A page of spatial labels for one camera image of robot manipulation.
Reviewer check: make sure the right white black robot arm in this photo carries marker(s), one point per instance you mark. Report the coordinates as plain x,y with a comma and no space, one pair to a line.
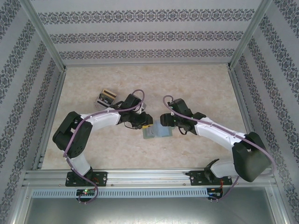
252,158

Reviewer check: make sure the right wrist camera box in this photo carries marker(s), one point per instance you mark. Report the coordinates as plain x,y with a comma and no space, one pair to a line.
172,108

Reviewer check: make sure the aluminium table edge rail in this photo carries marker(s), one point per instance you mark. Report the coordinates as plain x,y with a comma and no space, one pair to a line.
52,102
240,93

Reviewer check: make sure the grey metal panel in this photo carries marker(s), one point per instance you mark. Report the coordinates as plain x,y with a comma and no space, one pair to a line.
149,212

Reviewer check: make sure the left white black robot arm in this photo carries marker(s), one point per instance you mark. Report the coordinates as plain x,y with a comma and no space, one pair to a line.
70,137

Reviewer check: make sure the aluminium frame post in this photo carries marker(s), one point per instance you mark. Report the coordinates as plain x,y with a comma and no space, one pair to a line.
46,35
248,35

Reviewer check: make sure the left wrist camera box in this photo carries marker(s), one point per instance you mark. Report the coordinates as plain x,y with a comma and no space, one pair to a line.
142,109

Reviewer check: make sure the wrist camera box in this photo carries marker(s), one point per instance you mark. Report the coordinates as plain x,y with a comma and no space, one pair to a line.
142,109
172,108

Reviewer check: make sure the dark credit card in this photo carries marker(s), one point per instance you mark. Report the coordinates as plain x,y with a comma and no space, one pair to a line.
104,103

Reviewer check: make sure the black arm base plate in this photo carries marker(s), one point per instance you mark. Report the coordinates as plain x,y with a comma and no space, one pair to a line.
195,178
102,178

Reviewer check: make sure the wide aluminium extrusion beam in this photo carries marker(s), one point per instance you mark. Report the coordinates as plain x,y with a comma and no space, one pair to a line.
149,178

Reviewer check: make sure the green card holder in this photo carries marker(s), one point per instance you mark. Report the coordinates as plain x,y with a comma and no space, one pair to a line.
161,133

